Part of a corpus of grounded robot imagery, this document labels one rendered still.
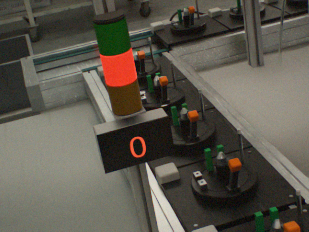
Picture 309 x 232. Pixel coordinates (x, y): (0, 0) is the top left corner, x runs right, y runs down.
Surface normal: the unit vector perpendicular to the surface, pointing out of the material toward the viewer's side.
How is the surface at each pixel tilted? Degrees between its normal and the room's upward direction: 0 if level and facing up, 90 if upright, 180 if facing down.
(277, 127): 0
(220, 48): 90
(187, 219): 0
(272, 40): 90
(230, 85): 0
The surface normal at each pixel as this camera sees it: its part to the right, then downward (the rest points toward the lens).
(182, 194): -0.16, -0.89
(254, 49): 0.26, 0.38
